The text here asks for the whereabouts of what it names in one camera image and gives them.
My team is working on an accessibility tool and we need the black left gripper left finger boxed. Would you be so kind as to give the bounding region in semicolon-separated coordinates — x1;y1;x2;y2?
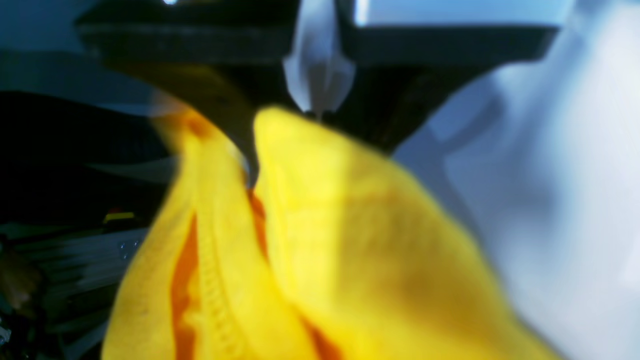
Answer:
75;0;300;186

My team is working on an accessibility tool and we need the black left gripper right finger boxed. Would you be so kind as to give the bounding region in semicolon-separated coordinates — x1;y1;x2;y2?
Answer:
322;0;574;153

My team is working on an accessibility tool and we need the yellow t-shirt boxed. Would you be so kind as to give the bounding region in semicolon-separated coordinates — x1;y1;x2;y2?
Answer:
102;107;559;360

